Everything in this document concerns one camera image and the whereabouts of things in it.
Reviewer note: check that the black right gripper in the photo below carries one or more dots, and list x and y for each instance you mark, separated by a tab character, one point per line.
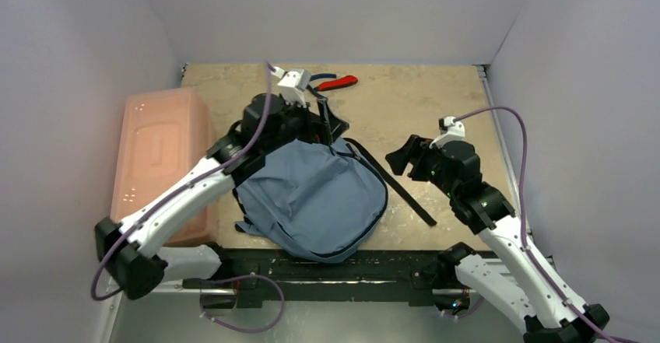
417	154

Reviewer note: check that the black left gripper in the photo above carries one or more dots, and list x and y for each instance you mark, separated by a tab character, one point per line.
314	127

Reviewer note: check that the blue student backpack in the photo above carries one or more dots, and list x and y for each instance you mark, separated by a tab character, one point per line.
318	202

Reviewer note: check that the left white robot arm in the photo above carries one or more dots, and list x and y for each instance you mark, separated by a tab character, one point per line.
128	250

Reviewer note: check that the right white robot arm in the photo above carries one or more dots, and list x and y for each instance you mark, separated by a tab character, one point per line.
533	297

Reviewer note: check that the red utility knife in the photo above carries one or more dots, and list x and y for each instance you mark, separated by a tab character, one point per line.
338	83

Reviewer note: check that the pink plastic storage bin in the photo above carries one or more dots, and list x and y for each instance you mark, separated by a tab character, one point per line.
164	134

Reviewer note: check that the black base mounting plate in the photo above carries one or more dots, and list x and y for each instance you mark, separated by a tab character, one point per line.
415	277

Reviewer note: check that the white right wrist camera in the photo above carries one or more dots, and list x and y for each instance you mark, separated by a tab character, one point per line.
450	130

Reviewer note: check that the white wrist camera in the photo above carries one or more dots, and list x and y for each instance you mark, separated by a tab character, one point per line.
292	85
450	130

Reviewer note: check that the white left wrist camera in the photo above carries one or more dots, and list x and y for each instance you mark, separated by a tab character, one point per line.
292	85

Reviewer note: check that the aluminium frame rail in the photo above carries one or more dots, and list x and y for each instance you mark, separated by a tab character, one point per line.
206	263

